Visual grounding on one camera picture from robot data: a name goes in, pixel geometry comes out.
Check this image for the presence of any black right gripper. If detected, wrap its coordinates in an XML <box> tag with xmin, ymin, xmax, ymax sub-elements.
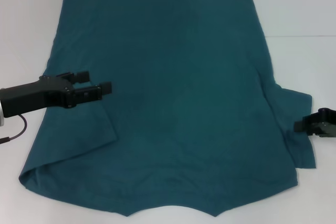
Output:
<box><xmin>293</xmin><ymin>106</ymin><xmax>336</xmax><ymax>138</ymax></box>

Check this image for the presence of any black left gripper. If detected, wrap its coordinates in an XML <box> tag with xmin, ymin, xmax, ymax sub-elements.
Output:
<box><xmin>0</xmin><ymin>70</ymin><xmax>113</xmax><ymax>118</ymax></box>

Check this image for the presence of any teal blue shirt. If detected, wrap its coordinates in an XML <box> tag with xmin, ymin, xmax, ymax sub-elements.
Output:
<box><xmin>17</xmin><ymin>0</ymin><xmax>317</xmax><ymax>211</ymax></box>

